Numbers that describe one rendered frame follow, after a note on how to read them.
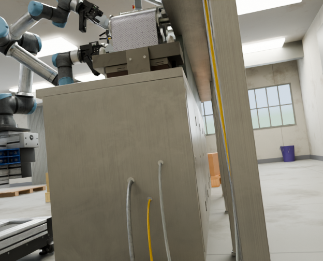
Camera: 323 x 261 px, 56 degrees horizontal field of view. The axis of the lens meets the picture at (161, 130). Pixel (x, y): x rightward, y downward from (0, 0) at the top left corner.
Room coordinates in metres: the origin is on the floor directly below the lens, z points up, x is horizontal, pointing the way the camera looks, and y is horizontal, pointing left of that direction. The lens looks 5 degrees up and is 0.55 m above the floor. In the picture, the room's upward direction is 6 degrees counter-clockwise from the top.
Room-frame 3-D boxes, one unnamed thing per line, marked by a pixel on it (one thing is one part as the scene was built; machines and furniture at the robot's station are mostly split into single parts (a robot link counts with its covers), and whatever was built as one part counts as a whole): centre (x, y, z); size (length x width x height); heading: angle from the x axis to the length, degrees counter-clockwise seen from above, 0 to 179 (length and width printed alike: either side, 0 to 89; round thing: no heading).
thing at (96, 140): (2.51, -0.01, 0.43); 2.52 x 0.64 x 0.86; 171
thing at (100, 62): (1.39, 0.07, 1.00); 0.40 x 0.16 x 0.06; 81
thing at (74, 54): (1.57, 0.40, 1.11); 0.08 x 0.05 x 0.08; 171
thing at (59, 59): (1.58, 0.48, 1.11); 0.11 x 0.08 x 0.09; 81
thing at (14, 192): (7.32, 3.57, 0.05); 1.20 x 0.86 x 0.11; 164
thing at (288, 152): (8.29, -3.32, 0.23); 0.40 x 0.36 x 0.46; 76
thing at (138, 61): (1.30, 0.07, 0.96); 0.10 x 0.03 x 0.11; 81
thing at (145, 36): (1.51, 0.08, 1.12); 0.23 x 0.01 x 0.18; 81
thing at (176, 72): (2.52, 0.01, 0.88); 2.52 x 0.66 x 0.04; 171
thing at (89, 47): (1.55, 0.32, 1.12); 0.12 x 0.08 x 0.09; 81
